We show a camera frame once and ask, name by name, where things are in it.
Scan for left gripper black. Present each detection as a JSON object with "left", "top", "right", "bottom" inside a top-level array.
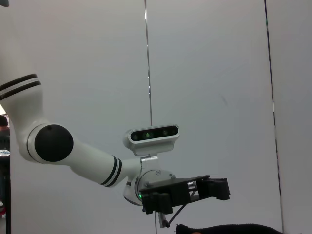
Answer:
[{"left": 139, "top": 175, "right": 231, "bottom": 215}]

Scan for black food bag orange straps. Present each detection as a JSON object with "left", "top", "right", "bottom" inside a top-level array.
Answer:
[{"left": 175, "top": 223, "right": 286, "bottom": 234}]

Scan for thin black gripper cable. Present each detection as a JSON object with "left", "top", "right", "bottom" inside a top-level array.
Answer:
[{"left": 167, "top": 189, "right": 196, "bottom": 226}]

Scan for silver gripper cable plug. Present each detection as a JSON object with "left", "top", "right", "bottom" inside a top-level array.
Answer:
[{"left": 157, "top": 211, "right": 169, "bottom": 229}]

